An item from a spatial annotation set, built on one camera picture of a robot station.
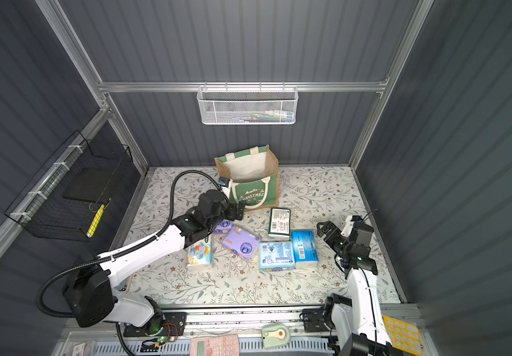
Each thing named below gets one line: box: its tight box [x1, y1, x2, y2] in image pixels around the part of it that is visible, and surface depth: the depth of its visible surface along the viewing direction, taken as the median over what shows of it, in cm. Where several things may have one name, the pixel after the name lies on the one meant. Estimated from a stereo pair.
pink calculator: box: [189, 335, 239, 356], surface depth 70 cm
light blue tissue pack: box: [258, 241, 296, 272], surface depth 85 cm
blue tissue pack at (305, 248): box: [290, 229, 320, 270], surface depth 86 cm
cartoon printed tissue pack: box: [186, 235, 213, 267], surface depth 84 cm
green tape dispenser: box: [261, 323, 291, 349], surface depth 67 cm
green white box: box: [267, 207, 291, 242], surface depth 93 cm
